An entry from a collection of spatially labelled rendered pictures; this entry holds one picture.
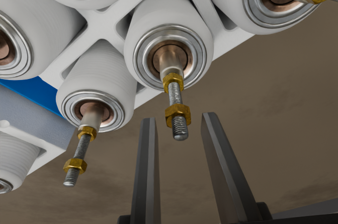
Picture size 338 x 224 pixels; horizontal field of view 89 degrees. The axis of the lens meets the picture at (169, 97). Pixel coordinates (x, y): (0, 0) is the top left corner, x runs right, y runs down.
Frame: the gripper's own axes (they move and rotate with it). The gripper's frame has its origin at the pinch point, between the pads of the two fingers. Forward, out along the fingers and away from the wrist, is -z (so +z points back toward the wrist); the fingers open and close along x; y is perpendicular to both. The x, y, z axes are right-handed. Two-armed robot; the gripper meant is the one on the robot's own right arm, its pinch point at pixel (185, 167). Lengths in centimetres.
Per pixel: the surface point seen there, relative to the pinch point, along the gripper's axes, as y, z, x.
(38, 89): 13.4, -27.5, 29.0
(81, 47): 0.8, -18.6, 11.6
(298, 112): 40, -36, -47
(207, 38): -2.0, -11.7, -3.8
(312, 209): 156, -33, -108
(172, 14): -4.4, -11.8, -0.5
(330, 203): 148, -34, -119
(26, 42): -3.3, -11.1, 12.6
